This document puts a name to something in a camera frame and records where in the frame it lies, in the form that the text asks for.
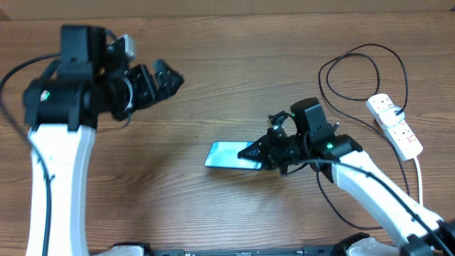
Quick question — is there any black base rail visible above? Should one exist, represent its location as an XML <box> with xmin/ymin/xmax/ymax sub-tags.
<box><xmin>112</xmin><ymin>242</ymin><xmax>335</xmax><ymax>256</ymax></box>

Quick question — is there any Samsung Galaxy smartphone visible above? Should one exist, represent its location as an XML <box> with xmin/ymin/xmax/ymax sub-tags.
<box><xmin>205</xmin><ymin>141</ymin><xmax>262</xmax><ymax>171</ymax></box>

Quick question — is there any white power strip cord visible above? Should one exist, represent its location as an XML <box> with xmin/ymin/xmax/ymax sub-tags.
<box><xmin>412</xmin><ymin>156</ymin><xmax>424</xmax><ymax>206</ymax></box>

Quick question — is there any white power strip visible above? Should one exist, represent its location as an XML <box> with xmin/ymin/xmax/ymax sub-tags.
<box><xmin>365</xmin><ymin>94</ymin><xmax>423</xmax><ymax>161</ymax></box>

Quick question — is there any black charger cable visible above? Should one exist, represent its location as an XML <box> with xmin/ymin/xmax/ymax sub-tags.
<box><xmin>315</xmin><ymin>43</ymin><xmax>412</xmax><ymax>231</ymax></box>

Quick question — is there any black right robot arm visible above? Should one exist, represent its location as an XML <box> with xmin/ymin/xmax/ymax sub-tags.
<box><xmin>237</xmin><ymin>97</ymin><xmax>454</xmax><ymax>255</ymax></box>

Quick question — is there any white charger plug adapter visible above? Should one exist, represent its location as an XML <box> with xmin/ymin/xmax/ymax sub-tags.
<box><xmin>378</xmin><ymin>106</ymin><xmax>405</xmax><ymax>129</ymax></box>

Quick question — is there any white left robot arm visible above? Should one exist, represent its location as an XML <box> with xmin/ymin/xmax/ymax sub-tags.
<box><xmin>23</xmin><ymin>25</ymin><xmax>184</xmax><ymax>255</ymax></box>

